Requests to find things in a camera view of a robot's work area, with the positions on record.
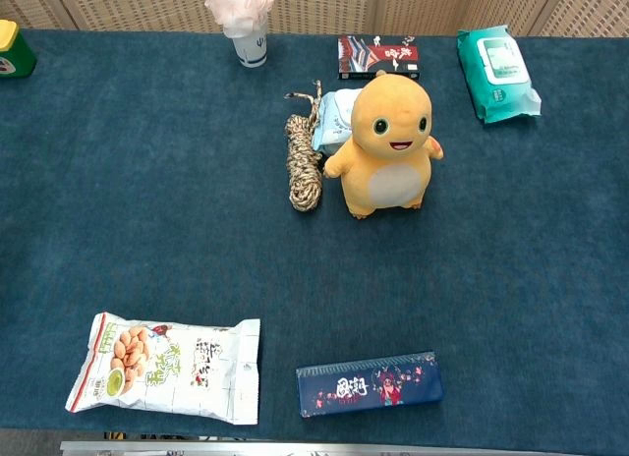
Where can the white peanut snack bag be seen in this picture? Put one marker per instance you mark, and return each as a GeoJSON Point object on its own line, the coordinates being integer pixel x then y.
{"type": "Point", "coordinates": [172, 370]}

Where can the light blue tissue pack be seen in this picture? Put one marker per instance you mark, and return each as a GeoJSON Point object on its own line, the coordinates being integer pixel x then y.
{"type": "Point", "coordinates": [334, 122]}

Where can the green container with yellow lid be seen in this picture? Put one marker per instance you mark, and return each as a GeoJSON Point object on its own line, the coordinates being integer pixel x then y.
{"type": "Point", "coordinates": [15, 53]}

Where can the green wet wipes pack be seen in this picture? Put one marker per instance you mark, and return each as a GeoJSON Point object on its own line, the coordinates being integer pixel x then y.
{"type": "Point", "coordinates": [496, 75]}

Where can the dark blue printed pencil box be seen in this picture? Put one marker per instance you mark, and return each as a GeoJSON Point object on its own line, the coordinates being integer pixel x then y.
{"type": "Point", "coordinates": [368, 384]}

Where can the dark blue table cloth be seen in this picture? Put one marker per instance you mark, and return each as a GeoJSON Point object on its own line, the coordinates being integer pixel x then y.
{"type": "Point", "coordinates": [147, 205]}

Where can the yellow plush toy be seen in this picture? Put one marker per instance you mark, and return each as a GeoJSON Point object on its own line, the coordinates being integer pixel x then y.
{"type": "Point", "coordinates": [383, 151]}

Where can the aluminium frame rail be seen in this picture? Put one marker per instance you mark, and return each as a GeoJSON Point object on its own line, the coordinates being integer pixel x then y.
{"type": "Point", "coordinates": [314, 448]}

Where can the red and black printed box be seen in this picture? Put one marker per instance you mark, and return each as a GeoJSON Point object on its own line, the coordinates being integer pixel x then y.
{"type": "Point", "coordinates": [378, 57]}

